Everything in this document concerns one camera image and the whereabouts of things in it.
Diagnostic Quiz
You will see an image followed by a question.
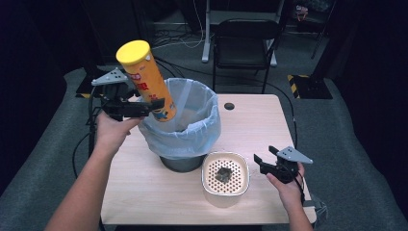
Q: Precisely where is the grey trash bin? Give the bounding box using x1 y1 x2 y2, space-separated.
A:
159 153 208 173

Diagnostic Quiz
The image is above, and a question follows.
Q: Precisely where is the black folding chair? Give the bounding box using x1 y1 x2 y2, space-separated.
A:
211 18 282 94

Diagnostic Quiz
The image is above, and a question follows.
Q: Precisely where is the person's right hand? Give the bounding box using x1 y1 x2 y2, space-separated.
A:
266 162 306 214

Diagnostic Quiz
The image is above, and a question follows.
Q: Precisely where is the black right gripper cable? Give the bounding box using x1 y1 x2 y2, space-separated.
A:
256 80 309 206

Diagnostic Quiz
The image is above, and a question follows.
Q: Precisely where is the pale blue bin bag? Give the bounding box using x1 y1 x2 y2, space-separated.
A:
138 77 222 161

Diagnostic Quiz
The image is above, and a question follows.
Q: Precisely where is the white strainer basket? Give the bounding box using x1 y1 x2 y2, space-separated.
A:
200 151 250 209

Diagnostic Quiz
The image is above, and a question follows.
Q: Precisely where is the white floor cable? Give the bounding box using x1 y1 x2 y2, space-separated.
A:
150 0 206 51

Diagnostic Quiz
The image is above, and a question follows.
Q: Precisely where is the person's left hand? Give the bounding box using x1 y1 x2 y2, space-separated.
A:
94 110 145 152

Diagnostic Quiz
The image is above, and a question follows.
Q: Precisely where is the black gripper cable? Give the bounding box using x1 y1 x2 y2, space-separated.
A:
256 80 309 206
71 86 104 179

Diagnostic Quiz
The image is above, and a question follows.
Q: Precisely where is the yellow chip can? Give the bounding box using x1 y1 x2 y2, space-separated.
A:
115 39 178 123

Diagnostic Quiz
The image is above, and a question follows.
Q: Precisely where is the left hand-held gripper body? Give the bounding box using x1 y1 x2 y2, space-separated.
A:
90 66 151 122

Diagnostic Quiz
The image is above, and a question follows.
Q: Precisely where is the black yellow striped stand base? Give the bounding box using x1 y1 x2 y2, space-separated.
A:
287 74 334 100
75 68 105 99

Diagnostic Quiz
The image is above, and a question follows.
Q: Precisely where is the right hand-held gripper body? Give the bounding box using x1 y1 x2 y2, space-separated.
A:
264 145 314 185

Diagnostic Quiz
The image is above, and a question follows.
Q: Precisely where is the grey table clamp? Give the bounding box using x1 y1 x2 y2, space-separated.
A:
306 193 329 225

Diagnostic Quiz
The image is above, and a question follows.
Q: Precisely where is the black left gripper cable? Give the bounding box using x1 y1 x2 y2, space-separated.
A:
71 86 104 179

